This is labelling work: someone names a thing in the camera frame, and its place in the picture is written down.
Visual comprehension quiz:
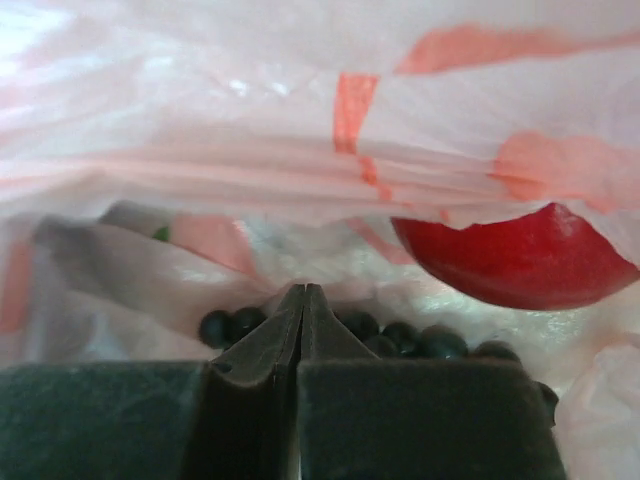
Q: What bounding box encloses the red fake pomegranate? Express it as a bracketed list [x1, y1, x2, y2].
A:
[392, 204, 639, 311]

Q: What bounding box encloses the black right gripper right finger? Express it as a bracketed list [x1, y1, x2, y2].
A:
[297, 284, 566, 480]

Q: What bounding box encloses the pink plastic bag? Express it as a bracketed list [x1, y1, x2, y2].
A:
[1, 1, 639, 479]

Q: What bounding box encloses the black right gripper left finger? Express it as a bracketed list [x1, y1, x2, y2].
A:
[1, 285, 305, 479]

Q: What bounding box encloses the black fake grape bunch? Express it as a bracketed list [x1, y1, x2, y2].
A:
[198, 305, 560, 431]

